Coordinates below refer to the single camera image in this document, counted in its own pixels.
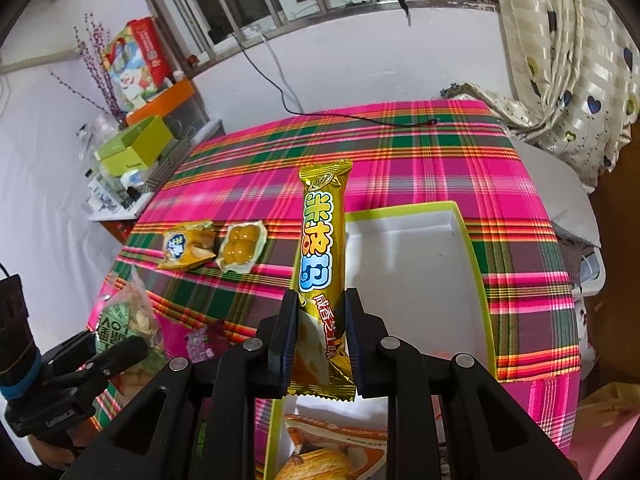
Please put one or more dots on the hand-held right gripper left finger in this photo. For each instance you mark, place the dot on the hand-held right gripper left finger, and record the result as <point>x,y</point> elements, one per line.
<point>285,342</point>

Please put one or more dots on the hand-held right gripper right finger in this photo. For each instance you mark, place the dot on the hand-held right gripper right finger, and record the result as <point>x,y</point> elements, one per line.
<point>352,342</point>

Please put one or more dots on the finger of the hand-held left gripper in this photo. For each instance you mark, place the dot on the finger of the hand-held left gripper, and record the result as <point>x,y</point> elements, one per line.
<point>70,355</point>
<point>115,357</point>

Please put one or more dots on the mint green peanut packet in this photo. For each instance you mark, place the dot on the mint green peanut packet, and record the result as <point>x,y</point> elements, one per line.
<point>120,327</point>

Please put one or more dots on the purple snack packet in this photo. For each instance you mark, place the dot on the purple snack packet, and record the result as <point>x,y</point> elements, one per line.
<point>202,345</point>

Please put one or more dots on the green-rimmed white box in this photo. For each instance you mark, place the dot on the green-rimmed white box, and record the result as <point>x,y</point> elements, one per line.
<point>415,285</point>

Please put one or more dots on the gold cheese-print bar packet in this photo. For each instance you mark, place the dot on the gold cheese-print bar packet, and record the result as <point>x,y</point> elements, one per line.
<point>322,240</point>

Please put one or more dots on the clear egg yolk pastry packet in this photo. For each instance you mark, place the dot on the clear egg yolk pastry packet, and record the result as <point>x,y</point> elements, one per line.
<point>240,245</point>

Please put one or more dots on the orange white bread packet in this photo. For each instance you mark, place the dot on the orange white bread packet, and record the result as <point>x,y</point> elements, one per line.
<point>330,455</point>

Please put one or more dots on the yellow biscuit packet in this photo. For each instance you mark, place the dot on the yellow biscuit packet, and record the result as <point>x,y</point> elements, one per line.
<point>187,250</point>

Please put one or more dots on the person's left hand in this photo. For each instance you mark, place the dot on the person's left hand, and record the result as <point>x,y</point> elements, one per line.
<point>47,447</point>

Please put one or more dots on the pink green plaid cloth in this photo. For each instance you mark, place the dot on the pink green plaid cloth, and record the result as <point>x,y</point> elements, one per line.
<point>400,160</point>

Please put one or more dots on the striped storage box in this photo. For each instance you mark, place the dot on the striped storage box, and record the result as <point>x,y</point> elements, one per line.
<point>170,165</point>

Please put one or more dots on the white pillow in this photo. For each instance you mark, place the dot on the white pillow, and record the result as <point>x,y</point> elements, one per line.
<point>565,195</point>

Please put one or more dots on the orange-lidded clear container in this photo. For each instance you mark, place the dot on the orange-lidded clear container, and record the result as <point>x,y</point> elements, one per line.
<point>175,95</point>

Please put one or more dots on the grey patterned cloth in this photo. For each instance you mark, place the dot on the grey patterned cloth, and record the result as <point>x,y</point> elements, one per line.
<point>457,90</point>

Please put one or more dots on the colourful cartoon gift box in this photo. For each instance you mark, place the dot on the colourful cartoon gift box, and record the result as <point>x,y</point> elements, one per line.
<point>135,75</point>

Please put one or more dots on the small dark red object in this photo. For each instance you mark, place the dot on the small dark red object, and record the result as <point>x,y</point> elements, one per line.
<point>192,62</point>

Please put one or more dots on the purple flower branches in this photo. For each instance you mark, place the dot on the purple flower branches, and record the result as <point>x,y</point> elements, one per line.
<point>100,60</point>

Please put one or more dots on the wooden wardrobe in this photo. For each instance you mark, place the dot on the wooden wardrobe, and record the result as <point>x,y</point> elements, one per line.
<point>622,200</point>

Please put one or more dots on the metal window grille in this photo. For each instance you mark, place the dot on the metal window grille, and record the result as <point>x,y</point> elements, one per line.
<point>350,7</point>

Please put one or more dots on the cream heart-print curtain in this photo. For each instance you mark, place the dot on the cream heart-print curtain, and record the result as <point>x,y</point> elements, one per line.
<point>550,60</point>

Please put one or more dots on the white wall pipe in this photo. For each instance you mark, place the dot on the white wall pipe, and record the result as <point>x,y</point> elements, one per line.
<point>35,62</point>

